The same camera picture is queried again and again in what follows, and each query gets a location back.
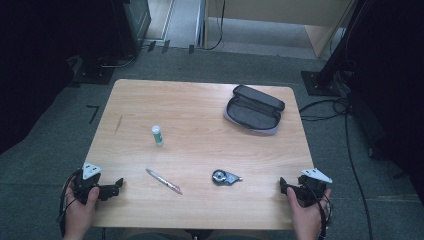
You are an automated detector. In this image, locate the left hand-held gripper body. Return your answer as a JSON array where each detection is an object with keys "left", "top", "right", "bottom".
[{"left": 72, "top": 162, "right": 103, "bottom": 205}]

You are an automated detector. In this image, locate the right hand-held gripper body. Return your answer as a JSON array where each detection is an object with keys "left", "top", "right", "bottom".
[{"left": 297, "top": 167, "right": 334, "bottom": 208}]

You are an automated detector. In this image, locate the silver pen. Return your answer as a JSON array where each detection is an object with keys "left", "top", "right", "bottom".
[{"left": 145, "top": 168, "right": 184, "bottom": 196}]

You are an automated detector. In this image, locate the green white glue stick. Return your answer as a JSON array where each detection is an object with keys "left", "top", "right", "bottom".
[{"left": 151, "top": 125, "right": 165, "bottom": 147}]

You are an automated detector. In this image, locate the grey correction tape dispenser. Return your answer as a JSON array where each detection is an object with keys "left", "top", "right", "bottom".
[{"left": 211, "top": 169, "right": 244, "bottom": 187}]

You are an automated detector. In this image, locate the grey pencil case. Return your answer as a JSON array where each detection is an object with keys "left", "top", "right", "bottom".
[{"left": 223, "top": 84, "right": 287, "bottom": 136}]

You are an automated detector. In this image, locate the person's right hand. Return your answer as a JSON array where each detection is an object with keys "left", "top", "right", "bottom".
[{"left": 286, "top": 186, "right": 333, "bottom": 240}]

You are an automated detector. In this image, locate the person's left hand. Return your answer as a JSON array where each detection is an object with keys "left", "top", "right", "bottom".
[{"left": 62, "top": 185, "right": 101, "bottom": 240}]

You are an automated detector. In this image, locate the black metal stand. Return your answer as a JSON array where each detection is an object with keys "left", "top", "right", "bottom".
[{"left": 300, "top": 0, "right": 371, "bottom": 98}]

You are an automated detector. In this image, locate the black curtain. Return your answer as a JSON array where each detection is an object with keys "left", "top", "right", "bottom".
[
  {"left": 0, "top": 0, "right": 116, "bottom": 155},
  {"left": 346, "top": 0, "right": 424, "bottom": 204}
]

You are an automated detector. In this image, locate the black cabinet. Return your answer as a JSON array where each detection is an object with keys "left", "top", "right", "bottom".
[{"left": 111, "top": 0, "right": 152, "bottom": 58}]

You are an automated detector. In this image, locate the light wooden cabinet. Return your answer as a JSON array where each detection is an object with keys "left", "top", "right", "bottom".
[{"left": 203, "top": 0, "right": 355, "bottom": 58}]

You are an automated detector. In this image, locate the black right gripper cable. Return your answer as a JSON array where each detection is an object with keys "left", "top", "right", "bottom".
[{"left": 309, "top": 184, "right": 335, "bottom": 240}]

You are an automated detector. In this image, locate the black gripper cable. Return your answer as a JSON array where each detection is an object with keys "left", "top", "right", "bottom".
[
  {"left": 309, "top": 184, "right": 335, "bottom": 240},
  {"left": 57, "top": 169, "right": 83, "bottom": 238}
]

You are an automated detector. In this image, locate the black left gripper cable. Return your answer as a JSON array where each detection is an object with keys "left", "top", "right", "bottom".
[{"left": 57, "top": 169, "right": 83, "bottom": 238}]

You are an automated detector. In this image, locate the long black floor cable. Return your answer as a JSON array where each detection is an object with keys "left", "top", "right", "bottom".
[{"left": 343, "top": 113, "right": 375, "bottom": 240}]

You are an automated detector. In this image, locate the black floor cable loop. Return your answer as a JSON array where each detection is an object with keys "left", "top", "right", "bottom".
[{"left": 298, "top": 96, "right": 352, "bottom": 123}]

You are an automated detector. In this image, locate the black floor base plate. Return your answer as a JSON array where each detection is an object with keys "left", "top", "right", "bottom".
[{"left": 66, "top": 54, "right": 116, "bottom": 88}]

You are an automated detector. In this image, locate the black hanging cable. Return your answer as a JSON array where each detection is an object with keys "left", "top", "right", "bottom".
[{"left": 203, "top": 0, "right": 226, "bottom": 52}]

